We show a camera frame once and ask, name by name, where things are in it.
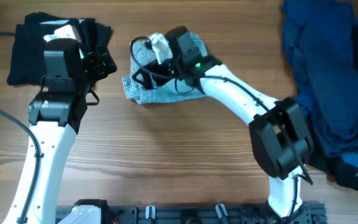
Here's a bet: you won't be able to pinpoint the light blue denim shorts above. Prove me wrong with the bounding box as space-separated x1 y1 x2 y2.
122 33 208 104

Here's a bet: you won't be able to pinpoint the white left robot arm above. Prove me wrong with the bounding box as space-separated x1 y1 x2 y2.
4 44 117 223

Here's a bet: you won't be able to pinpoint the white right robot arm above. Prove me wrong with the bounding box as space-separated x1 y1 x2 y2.
130 26 314 223

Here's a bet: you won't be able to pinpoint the folded black garment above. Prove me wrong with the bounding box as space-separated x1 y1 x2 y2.
7 12 111 86

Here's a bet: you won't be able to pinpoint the dark blue garment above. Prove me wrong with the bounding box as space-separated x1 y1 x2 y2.
282 0 358 167

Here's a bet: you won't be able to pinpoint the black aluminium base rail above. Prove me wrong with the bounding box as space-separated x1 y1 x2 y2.
56 203 328 224

